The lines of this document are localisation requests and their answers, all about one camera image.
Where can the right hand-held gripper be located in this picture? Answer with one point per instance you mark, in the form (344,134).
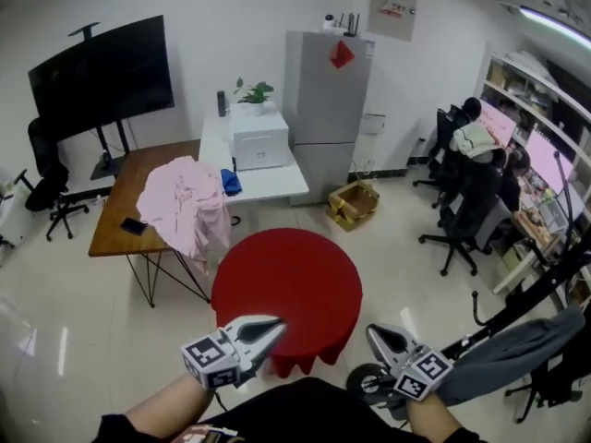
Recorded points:
(422,374)

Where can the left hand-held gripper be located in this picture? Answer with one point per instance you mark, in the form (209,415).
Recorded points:
(217,362)

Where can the black coat rack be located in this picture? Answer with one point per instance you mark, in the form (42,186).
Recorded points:
(531,293)

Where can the pink clothing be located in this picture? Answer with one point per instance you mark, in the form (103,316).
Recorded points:
(180,201)

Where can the person's left forearm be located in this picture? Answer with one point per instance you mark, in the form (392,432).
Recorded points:
(166,404)

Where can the person's right forearm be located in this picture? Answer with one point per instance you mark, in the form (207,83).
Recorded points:
(431,420)

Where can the round red-clothed table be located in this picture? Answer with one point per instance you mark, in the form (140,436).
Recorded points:
(286,284)

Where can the person's black top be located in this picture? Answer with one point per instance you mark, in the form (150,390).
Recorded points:
(300,413)

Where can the grey garment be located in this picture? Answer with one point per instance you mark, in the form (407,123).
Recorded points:
(512,353)

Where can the open cardboard box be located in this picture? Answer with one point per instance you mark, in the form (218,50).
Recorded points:
(353,206)

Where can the white desk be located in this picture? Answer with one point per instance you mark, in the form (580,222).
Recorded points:
(263,183)

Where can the black office chair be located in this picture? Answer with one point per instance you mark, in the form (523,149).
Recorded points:
(466,210)
(549,390)
(443,155)
(46,178)

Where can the blue cloth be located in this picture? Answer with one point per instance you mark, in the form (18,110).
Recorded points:
(231,182)

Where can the black phone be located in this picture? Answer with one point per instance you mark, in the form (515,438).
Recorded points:
(134,225)

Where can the white box appliance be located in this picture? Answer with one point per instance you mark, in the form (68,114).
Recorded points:
(258,141)

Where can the grey fridge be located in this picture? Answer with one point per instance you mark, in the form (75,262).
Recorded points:
(323,123)

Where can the black cylinder speaker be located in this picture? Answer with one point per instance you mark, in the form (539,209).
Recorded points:
(221,104)

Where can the black television stand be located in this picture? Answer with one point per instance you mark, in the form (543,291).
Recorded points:
(108,150)

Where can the green potted plant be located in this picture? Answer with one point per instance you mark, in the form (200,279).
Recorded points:
(254,94)

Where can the pink-lit monitor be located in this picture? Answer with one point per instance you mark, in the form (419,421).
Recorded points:
(496,123)
(547,159)

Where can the white cart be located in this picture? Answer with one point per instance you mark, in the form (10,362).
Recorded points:
(11,210)

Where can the red paper diamond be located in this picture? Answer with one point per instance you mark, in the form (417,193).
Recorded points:
(341,54)

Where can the white storage shelf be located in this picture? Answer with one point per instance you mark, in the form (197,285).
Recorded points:
(540,90)

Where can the large black television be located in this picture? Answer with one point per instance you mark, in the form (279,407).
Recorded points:
(101,76)

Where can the black router with antennas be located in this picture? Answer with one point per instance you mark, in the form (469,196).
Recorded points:
(352,28)

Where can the ceiling tube light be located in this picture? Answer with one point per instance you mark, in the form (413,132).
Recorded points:
(554,21)

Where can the white wall box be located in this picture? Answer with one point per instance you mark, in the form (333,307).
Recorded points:
(375,123)

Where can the white security camera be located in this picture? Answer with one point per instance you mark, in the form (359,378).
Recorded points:
(329,22)

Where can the wall electrical panel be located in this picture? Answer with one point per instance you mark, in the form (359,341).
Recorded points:
(392,5)

